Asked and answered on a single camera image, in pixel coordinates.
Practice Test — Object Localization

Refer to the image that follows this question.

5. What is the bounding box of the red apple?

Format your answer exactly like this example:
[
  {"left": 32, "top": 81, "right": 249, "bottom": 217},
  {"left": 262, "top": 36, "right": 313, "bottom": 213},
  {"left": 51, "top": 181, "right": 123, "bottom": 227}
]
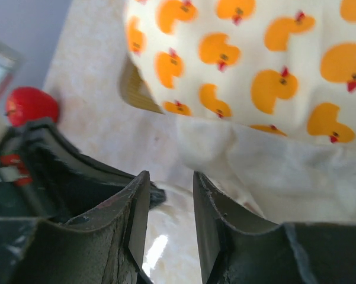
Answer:
[{"left": 5, "top": 86, "right": 60, "bottom": 127}]

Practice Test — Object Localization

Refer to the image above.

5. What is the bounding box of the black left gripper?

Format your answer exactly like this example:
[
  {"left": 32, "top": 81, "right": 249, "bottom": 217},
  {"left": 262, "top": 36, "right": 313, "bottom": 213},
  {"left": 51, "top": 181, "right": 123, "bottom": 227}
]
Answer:
[{"left": 0, "top": 119, "right": 166, "bottom": 221}]

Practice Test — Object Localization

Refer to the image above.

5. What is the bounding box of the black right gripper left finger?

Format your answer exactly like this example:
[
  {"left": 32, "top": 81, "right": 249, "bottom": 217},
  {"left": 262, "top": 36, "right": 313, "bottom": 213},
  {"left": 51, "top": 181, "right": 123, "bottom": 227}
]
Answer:
[{"left": 0, "top": 171, "right": 150, "bottom": 283}]

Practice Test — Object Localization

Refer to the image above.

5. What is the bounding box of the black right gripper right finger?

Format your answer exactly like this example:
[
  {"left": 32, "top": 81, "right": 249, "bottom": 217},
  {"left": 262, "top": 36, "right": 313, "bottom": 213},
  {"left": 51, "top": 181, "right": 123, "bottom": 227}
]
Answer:
[{"left": 193, "top": 172, "right": 356, "bottom": 283}]

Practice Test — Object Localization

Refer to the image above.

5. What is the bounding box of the wooden pet bed frame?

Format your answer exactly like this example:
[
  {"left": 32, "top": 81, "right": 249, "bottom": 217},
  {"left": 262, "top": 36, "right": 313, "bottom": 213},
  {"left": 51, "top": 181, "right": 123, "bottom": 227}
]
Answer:
[{"left": 118, "top": 57, "right": 163, "bottom": 114}]

